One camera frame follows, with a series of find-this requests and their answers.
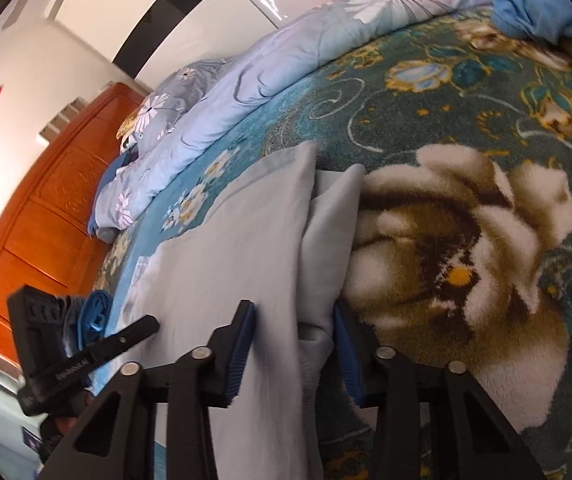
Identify blue garment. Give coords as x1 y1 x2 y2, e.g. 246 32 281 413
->
491 0 572 47

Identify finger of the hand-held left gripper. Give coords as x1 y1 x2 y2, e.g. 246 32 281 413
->
86 314 160 362

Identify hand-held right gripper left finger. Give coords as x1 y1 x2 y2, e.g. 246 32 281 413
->
38 300 258 480

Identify light blue floral quilt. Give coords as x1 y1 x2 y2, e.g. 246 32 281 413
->
87 0 513 242

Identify light blue printed t-shirt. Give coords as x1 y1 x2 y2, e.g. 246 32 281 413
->
116 140 367 480

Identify folded blue cloth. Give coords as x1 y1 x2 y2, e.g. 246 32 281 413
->
77 289 113 352

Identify teal floral plush blanket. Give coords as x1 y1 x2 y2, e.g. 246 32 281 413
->
88 0 572 480

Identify orange wooden headboard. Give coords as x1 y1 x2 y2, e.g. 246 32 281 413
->
0 82 153 363

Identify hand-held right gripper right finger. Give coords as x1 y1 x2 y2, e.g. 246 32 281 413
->
332 304 542 480

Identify glossy white black wardrobe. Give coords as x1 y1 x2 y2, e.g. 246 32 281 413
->
111 0 417 96

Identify yellow patterned pillow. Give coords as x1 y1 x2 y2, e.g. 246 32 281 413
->
116 107 143 153

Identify folded grey cloth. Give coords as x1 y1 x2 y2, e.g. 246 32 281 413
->
60 294 85 357

